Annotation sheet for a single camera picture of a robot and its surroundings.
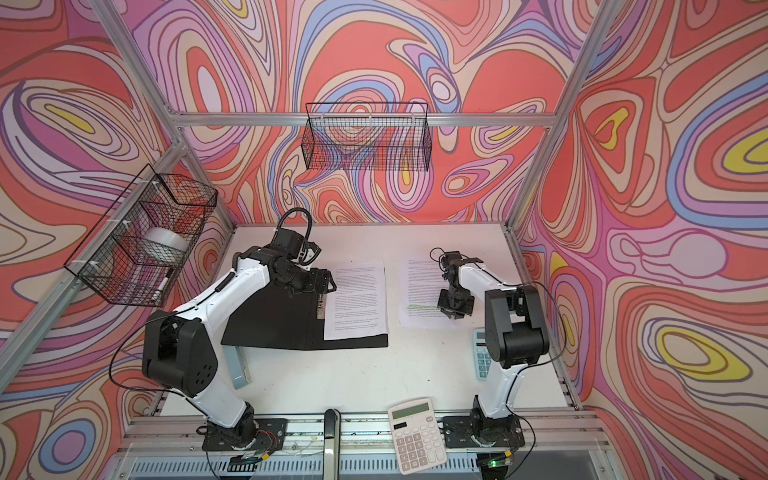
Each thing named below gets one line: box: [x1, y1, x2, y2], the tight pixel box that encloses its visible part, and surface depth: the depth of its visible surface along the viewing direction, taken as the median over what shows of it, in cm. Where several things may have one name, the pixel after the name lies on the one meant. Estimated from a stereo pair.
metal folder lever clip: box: [316, 293, 325, 320], surface depth 98 cm
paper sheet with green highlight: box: [398, 259, 448, 327], surface depth 101 cm
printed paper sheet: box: [324, 260, 389, 341], surface depth 98 cm
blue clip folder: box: [220, 283, 388, 351], surface depth 90 cm
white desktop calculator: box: [388, 398, 447, 475], surface depth 73 cm
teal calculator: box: [473, 327, 492, 381], surface depth 86 cm
